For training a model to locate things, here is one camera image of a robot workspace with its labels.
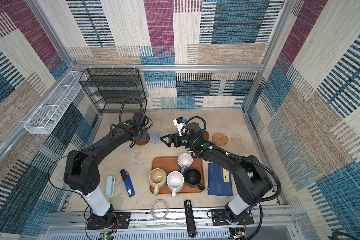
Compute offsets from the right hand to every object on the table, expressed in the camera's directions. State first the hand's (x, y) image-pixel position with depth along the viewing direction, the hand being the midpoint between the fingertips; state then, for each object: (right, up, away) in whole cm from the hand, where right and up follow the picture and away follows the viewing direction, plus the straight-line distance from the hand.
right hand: (166, 139), depth 82 cm
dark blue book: (+30, -24, +3) cm, 38 cm away
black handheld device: (+12, -38, -14) cm, 42 cm away
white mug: (+4, -24, +3) cm, 25 cm away
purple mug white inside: (+10, -14, +10) cm, 20 cm away
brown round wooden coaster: (-17, -4, +19) cm, 26 cm away
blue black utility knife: (-22, -21, +1) cm, 31 cm away
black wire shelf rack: (-41, +33, +29) cm, 60 cm away
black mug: (+14, -22, +3) cm, 26 cm away
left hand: (-16, +3, +9) cm, 19 cm away
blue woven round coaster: (-10, -1, +22) cm, 25 cm away
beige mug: (-5, -22, +3) cm, 23 cm away
